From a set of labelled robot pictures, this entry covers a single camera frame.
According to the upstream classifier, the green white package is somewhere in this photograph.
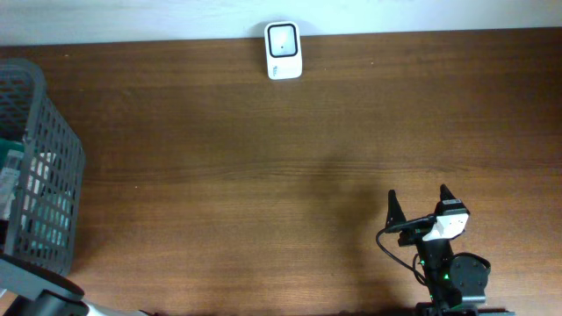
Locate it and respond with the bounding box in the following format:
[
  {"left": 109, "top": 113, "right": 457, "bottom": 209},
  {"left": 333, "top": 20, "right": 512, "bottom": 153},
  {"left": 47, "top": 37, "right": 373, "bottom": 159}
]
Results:
[{"left": 1, "top": 139, "right": 25, "bottom": 220}]

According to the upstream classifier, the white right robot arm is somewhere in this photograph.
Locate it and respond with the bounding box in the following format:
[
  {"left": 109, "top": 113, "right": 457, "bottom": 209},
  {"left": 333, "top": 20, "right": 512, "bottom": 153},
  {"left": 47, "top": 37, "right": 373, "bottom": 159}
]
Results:
[{"left": 376, "top": 184, "right": 512, "bottom": 316}]

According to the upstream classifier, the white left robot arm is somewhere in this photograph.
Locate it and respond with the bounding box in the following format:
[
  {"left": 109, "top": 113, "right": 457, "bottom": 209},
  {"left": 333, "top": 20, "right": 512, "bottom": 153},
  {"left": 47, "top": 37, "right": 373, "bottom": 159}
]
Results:
[{"left": 1, "top": 254, "right": 149, "bottom": 316}]

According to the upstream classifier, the white barcode scanner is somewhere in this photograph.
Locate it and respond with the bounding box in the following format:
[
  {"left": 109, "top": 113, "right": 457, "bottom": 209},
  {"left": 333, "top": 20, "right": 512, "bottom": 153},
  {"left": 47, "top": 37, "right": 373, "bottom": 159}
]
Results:
[{"left": 263, "top": 21, "right": 303, "bottom": 81}]

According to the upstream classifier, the grey plastic mesh basket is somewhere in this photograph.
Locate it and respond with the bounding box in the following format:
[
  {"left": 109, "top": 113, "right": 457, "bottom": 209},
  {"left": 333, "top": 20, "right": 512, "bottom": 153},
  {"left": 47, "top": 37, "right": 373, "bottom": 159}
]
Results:
[{"left": 1, "top": 59, "right": 85, "bottom": 276}]

